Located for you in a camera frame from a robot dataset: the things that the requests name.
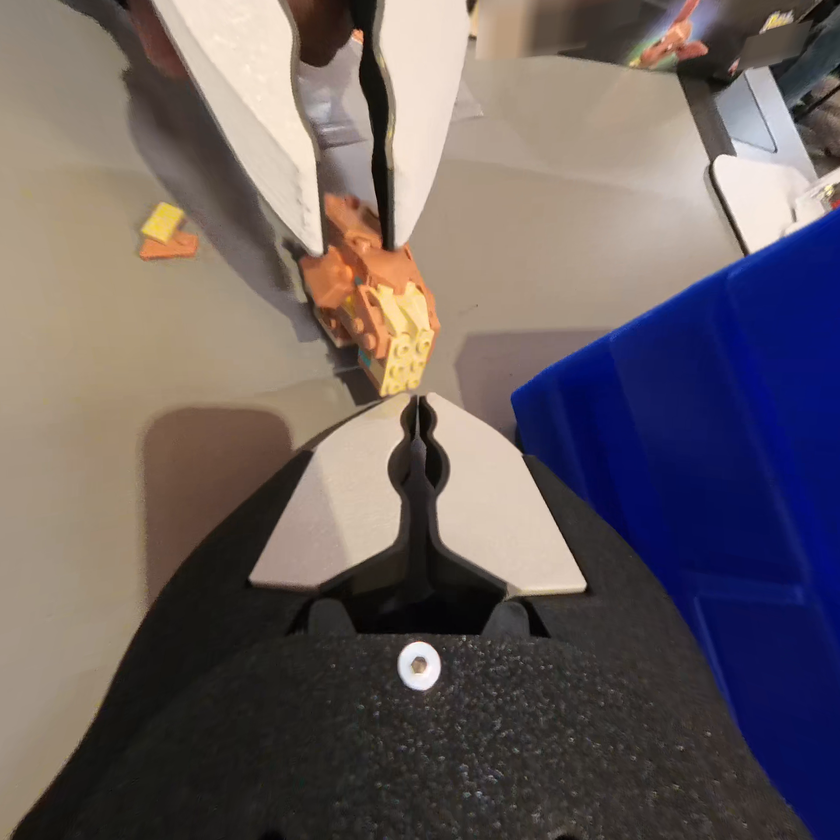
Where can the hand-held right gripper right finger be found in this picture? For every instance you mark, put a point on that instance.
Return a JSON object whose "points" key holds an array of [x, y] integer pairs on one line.
{"points": [[492, 525]]}

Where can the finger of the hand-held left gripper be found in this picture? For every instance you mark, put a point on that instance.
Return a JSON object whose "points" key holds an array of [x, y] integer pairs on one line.
{"points": [[420, 98], [256, 98]]}

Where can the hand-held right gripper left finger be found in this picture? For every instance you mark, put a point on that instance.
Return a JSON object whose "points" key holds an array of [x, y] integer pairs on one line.
{"points": [[341, 518]]}

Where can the yellow toy brick piece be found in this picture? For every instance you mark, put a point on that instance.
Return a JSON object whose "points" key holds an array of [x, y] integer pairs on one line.
{"points": [[162, 221]]}

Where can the orange toy brick model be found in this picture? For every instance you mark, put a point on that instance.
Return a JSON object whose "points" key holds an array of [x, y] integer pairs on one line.
{"points": [[374, 308]]}

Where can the blue plastic bin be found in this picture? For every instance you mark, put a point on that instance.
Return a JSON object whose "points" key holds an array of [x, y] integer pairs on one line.
{"points": [[722, 492]]}

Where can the person's left hand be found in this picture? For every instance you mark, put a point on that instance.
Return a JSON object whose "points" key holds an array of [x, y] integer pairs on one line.
{"points": [[325, 33]]}

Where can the printed cardboard toy box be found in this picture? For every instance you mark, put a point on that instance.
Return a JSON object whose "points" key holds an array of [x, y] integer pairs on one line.
{"points": [[669, 39]]}

